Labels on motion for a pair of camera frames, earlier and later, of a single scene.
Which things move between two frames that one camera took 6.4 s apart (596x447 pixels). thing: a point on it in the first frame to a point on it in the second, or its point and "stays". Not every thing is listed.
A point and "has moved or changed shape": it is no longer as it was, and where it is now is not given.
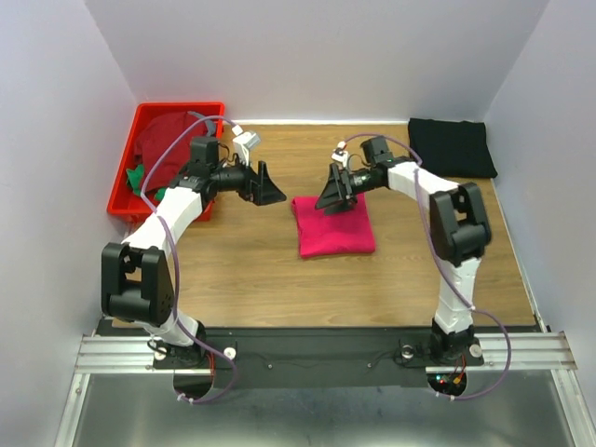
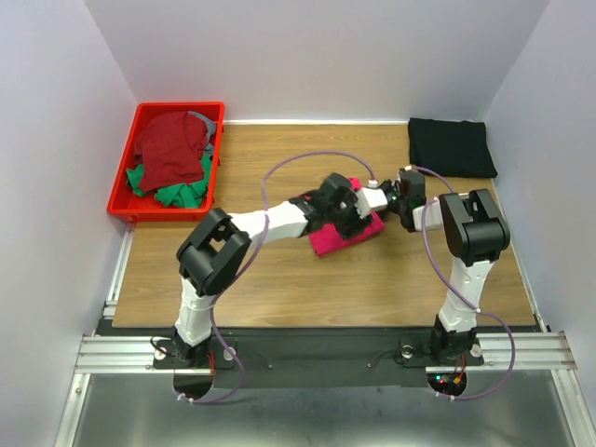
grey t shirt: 209,124 stays
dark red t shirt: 153,138 stays
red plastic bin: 123,200 stays
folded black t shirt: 452,148 stays
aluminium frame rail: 542,352 stays
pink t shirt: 324,235 has moved or changed shape
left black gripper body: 248,188 to 345,215
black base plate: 313,357 stays
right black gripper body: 351,183 to 395,201
